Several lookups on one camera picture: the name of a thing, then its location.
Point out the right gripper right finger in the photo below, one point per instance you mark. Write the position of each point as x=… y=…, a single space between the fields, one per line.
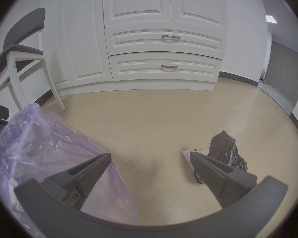
x=221 y=182

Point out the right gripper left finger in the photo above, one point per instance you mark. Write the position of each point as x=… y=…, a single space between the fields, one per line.
x=82 y=180

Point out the black plastic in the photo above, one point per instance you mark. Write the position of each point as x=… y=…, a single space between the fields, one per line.
x=223 y=145

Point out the white paper scrap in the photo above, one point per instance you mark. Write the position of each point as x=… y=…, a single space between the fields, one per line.
x=188 y=155

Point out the purple plastic bag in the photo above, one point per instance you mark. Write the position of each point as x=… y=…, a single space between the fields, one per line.
x=39 y=145

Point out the white trash bin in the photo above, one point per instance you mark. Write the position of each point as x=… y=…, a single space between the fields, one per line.
x=109 y=202

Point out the grey curtain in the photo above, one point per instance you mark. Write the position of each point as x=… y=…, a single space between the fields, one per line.
x=285 y=75

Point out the white wardrobe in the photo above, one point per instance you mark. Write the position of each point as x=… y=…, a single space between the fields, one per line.
x=139 y=33

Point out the white chair grey seat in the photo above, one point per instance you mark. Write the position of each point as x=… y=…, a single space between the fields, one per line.
x=27 y=21

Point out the ceiling light panel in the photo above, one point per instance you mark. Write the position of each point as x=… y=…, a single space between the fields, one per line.
x=272 y=18

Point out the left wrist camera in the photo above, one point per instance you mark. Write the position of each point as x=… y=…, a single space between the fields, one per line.
x=3 y=114

